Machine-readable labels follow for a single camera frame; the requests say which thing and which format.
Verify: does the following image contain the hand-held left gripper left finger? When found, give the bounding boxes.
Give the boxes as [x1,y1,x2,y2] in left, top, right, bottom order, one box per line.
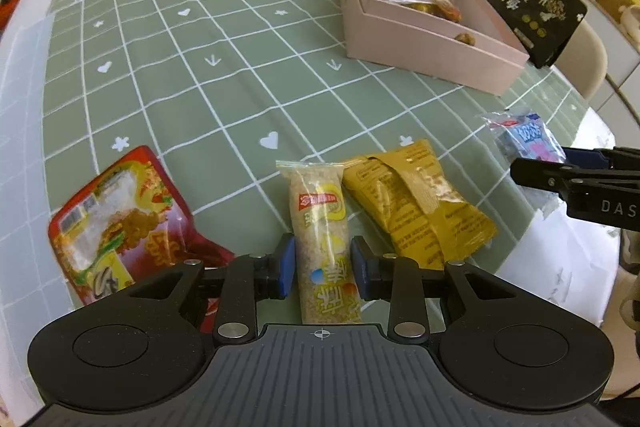
[119,233,297,345]

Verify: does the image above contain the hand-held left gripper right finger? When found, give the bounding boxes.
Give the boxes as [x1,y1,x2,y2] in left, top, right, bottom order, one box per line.
[350,235,526,345]

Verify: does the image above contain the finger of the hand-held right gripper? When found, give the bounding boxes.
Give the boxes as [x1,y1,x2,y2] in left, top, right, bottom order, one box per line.
[560,146,640,171]
[510,157,640,202]

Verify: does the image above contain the blue pink candy packet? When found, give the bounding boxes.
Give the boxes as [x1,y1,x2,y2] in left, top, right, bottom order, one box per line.
[477,107,568,168]

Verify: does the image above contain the long grain bar packet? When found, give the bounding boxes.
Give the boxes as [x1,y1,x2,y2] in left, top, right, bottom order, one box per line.
[276,160,365,325]

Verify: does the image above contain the pink cardboard box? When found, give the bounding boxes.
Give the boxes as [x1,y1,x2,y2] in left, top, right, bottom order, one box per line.
[337,0,530,96]

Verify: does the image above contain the cream chair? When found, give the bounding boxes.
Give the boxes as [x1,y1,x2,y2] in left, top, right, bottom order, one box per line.
[555,24,608,100]

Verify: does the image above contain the black gold-printed bag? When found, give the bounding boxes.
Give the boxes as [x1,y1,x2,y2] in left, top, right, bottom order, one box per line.
[467,0,588,68]

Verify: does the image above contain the large red snack packet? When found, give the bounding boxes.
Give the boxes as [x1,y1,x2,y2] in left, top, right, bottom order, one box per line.
[47,145,236,333]

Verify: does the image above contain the green checked tablecloth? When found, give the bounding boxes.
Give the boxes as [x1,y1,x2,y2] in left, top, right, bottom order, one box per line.
[40,0,608,348]

